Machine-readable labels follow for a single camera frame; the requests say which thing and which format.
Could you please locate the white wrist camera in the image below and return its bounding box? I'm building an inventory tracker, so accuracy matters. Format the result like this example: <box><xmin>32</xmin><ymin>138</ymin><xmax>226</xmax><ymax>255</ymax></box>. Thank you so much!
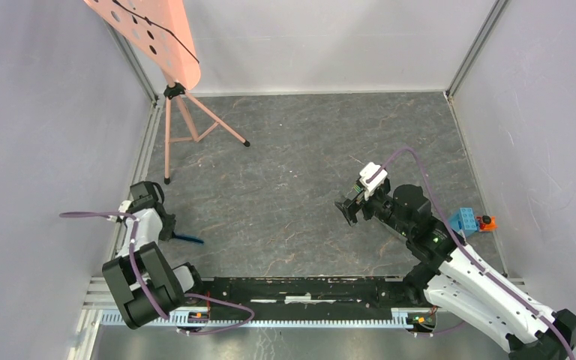
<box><xmin>118</xmin><ymin>200</ymin><xmax>132</xmax><ymax>216</ymax></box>
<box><xmin>358</xmin><ymin>162</ymin><xmax>388</xmax><ymax>200</ymax></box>

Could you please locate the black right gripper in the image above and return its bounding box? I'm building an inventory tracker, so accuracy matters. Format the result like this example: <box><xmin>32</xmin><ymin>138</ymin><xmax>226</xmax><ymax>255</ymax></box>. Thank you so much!
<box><xmin>334</xmin><ymin>183</ymin><xmax>412</xmax><ymax>239</ymax></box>

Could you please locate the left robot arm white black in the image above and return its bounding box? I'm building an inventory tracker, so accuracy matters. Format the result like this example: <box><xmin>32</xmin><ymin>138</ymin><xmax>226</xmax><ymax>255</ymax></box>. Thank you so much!
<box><xmin>102</xmin><ymin>181</ymin><xmax>206</xmax><ymax>329</ymax></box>

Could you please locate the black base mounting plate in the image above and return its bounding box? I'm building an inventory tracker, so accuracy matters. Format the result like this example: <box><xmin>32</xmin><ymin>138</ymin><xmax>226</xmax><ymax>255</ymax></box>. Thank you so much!
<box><xmin>199</xmin><ymin>276</ymin><xmax>432</xmax><ymax>321</ymax></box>

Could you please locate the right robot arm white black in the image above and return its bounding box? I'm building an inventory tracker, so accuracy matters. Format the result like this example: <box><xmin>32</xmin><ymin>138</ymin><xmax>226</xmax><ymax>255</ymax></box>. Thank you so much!
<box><xmin>335</xmin><ymin>183</ymin><xmax>576</xmax><ymax>359</ymax></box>

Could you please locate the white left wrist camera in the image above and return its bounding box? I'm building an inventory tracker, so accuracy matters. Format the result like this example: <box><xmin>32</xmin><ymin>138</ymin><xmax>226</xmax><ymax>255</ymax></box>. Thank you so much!
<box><xmin>118</xmin><ymin>200</ymin><xmax>132</xmax><ymax>216</ymax></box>

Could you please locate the pink music stand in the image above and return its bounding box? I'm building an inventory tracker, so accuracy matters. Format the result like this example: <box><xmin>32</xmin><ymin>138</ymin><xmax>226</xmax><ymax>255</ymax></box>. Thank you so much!
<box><xmin>86</xmin><ymin>0</ymin><xmax>251</xmax><ymax>185</ymax></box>

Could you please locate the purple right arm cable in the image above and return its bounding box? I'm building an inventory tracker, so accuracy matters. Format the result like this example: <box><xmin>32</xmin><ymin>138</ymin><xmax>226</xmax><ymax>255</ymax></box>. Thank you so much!
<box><xmin>367</xmin><ymin>146</ymin><xmax>576</xmax><ymax>360</ymax></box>

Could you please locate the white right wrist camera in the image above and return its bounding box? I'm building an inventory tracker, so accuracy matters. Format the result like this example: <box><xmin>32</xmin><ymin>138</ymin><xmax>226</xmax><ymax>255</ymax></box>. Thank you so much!
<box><xmin>358</xmin><ymin>162</ymin><xmax>388</xmax><ymax>200</ymax></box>

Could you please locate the blue toy brick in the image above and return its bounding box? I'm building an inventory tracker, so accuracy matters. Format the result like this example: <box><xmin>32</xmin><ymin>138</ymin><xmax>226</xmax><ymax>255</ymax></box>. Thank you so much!
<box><xmin>448</xmin><ymin>207</ymin><xmax>479</xmax><ymax>238</ymax></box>

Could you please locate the orange toy piece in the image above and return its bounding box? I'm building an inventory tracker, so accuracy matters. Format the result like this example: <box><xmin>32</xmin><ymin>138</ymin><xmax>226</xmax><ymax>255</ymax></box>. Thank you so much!
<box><xmin>476</xmin><ymin>215</ymin><xmax>497</xmax><ymax>233</ymax></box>

